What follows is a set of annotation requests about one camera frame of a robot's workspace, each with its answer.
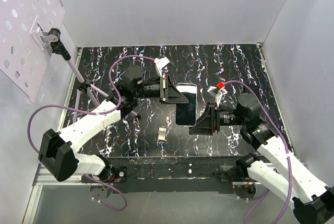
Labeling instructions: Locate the aluminium frame rail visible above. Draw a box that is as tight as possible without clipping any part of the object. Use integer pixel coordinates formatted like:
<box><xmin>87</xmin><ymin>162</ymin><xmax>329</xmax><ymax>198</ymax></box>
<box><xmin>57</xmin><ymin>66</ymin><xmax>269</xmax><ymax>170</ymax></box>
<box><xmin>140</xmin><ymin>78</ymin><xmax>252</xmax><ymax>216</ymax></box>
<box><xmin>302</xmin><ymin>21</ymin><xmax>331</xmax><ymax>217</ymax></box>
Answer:
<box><xmin>22</xmin><ymin>164</ymin><xmax>97</xmax><ymax>223</ymax></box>

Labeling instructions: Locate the dark phone blue edge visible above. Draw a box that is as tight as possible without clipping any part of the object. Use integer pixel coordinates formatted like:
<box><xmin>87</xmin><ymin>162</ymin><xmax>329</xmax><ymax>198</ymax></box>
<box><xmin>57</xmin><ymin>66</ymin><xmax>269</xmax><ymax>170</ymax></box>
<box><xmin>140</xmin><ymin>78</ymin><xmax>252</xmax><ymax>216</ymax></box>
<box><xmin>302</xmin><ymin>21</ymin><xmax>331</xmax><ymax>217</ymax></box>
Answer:
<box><xmin>175</xmin><ymin>83</ymin><xmax>197</xmax><ymax>126</ymax></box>

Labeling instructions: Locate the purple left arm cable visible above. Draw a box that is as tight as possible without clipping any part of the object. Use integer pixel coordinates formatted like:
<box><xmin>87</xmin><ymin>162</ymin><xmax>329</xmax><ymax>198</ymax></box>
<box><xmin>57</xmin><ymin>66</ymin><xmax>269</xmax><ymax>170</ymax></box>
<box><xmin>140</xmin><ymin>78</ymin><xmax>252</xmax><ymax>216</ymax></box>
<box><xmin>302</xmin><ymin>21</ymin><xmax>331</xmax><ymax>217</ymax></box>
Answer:
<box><xmin>27</xmin><ymin>54</ymin><xmax>157</xmax><ymax>211</ymax></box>

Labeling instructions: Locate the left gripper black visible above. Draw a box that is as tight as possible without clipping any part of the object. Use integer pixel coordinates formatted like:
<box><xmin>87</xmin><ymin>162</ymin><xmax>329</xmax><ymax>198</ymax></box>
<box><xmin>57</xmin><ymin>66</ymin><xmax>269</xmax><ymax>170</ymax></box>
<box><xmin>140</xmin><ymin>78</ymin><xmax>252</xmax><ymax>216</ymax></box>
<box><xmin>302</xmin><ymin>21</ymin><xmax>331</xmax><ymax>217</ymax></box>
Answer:
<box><xmin>133</xmin><ymin>74</ymin><xmax>189</xmax><ymax>105</ymax></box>

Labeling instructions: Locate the tripod stand lilac black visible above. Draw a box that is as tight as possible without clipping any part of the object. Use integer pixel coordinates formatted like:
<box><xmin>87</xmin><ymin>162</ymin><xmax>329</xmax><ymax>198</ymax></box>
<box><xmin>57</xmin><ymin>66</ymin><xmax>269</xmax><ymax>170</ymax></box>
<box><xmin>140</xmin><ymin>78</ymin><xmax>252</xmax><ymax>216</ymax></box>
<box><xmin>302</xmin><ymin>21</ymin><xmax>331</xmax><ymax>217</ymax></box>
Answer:
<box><xmin>49</xmin><ymin>27</ymin><xmax>141</xmax><ymax>131</ymax></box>

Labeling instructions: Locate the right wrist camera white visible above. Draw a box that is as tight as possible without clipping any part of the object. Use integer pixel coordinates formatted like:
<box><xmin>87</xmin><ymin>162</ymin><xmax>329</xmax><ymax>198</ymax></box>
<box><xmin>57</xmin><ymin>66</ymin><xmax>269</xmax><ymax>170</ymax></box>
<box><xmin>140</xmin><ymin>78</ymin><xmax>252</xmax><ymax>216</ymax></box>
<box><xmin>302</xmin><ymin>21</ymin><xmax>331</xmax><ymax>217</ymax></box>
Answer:
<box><xmin>207</xmin><ymin>82</ymin><xmax>225</xmax><ymax>106</ymax></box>

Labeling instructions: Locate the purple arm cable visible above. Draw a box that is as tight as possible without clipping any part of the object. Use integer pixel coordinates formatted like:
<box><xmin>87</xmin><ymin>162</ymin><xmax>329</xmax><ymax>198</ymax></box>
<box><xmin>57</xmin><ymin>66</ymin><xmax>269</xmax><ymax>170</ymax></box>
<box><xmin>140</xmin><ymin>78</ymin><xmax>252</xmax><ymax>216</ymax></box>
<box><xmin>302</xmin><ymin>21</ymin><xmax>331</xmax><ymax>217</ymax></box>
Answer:
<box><xmin>27</xmin><ymin>54</ymin><xmax>157</xmax><ymax>211</ymax></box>
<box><xmin>224</xmin><ymin>80</ymin><xmax>293</xmax><ymax>224</ymax></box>

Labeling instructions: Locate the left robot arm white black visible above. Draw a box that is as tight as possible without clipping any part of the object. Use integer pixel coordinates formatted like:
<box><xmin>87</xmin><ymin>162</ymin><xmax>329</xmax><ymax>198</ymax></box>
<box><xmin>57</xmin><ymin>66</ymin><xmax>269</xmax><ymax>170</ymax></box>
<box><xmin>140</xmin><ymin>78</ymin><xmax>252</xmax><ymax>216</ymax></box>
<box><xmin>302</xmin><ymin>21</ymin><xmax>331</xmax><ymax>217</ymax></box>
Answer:
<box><xmin>38</xmin><ymin>65</ymin><xmax>189</xmax><ymax>182</ymax></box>

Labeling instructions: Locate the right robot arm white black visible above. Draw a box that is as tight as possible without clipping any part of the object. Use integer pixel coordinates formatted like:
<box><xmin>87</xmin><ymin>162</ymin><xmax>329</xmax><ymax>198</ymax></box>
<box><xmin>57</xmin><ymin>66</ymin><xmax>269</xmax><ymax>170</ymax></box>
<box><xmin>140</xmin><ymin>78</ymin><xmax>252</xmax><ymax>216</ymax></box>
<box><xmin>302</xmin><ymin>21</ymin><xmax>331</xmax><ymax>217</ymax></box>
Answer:
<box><xmin>189</xmin><ymin>93</ymin><xmax>333</xmax><ymax>223</ymax></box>

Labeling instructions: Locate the perforated lilac metal plate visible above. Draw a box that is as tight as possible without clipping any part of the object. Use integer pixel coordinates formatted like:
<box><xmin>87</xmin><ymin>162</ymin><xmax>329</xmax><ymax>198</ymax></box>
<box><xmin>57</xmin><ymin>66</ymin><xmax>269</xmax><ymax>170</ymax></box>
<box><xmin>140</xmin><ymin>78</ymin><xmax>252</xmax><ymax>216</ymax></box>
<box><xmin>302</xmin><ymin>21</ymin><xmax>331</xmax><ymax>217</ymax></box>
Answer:
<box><xmin>1</xmin><ymin>0</ymin><xmax>65</xmax><ymax>103</ymax></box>

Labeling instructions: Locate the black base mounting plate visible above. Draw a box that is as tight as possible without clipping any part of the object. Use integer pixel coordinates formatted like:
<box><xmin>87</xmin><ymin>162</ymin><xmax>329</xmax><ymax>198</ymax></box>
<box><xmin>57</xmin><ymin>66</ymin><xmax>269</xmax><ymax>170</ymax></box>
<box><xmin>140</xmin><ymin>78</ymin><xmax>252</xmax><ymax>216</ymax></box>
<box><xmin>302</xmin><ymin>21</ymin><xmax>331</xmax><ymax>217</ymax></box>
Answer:
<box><xmin>81</xmin><ymin>156</ymin><xmax>261</xmax><ymax>195</ymax></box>

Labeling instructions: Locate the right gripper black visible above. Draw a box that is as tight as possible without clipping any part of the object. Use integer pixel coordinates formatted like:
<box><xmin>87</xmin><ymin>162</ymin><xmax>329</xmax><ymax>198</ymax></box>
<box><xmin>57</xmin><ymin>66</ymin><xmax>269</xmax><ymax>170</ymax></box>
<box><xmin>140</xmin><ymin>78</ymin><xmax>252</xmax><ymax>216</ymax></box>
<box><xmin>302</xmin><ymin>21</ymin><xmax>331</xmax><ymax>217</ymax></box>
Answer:
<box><xmin>188</xmin><ymin>102</ymin><xmax>246</xmax><ymax>136</ymax></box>

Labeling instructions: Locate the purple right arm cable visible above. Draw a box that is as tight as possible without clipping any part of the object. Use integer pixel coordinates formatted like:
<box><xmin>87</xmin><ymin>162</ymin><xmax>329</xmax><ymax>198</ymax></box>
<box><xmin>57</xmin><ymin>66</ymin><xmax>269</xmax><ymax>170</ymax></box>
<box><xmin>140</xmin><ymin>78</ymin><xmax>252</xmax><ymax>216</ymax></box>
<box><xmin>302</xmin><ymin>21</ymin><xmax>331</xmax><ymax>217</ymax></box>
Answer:
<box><xmin>224</xmin><ymin>80</ymin><xmax>293</xmax><ymax>224</ymax></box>

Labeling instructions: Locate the small white plastic clip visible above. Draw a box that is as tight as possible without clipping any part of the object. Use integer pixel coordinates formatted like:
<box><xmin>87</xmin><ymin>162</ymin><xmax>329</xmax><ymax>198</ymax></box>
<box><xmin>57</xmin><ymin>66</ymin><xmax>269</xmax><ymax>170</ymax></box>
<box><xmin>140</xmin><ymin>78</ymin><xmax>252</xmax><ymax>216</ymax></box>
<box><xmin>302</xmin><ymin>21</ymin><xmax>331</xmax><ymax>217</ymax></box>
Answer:
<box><xmin>158</xmin><ymin>127</ymin><xmax>166</xmax><ymax>142</ymax></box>

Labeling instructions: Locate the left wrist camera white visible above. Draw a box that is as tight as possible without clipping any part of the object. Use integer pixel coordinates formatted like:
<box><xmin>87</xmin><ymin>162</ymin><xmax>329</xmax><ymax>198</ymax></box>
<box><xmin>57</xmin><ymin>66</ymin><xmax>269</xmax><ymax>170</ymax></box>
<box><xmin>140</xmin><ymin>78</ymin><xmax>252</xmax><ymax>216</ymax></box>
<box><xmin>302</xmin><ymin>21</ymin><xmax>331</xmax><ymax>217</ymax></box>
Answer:
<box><xmin>154</xmin><ymin>57</ymin><xmax>170</xmax><ymax>77</ymax></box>

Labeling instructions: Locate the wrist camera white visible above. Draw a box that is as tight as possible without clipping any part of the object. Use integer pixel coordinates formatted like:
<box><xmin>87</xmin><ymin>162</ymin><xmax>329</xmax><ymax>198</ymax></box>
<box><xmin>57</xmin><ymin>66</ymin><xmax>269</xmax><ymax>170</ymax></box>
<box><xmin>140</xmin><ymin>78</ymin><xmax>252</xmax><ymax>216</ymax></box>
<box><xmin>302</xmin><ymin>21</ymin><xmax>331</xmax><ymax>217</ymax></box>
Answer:
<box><xmin>154</xmin><ymin>57</ymin><xmax>170</xmax><ymax>77</ymax></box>
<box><xmin>207</xmin><ymin>82</ymin><xmax>225</xmax><ymax>106</ymax></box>

